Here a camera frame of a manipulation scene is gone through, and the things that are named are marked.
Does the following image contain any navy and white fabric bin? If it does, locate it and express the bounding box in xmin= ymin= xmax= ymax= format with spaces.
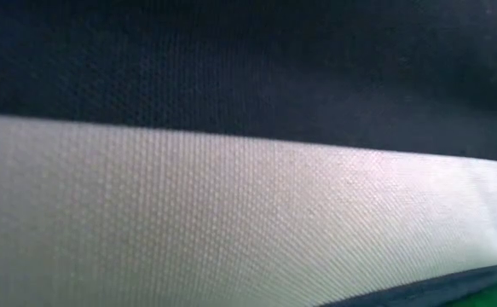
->
xmin=0 ymin=0 xmax=497 ymax=307

